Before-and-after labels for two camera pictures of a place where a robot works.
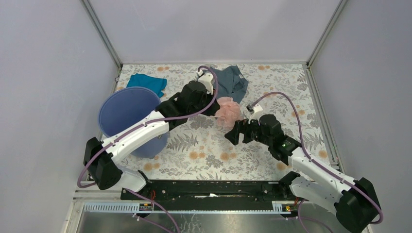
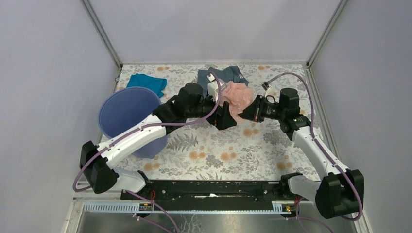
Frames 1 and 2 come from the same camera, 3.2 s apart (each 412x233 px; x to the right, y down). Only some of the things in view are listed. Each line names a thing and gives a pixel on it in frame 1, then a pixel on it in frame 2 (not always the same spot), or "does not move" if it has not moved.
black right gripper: [241, 126] -> [254, 110]
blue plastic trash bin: [125, 108] does not move
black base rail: [209, 195] does not move
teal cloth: [155, 84] does not move
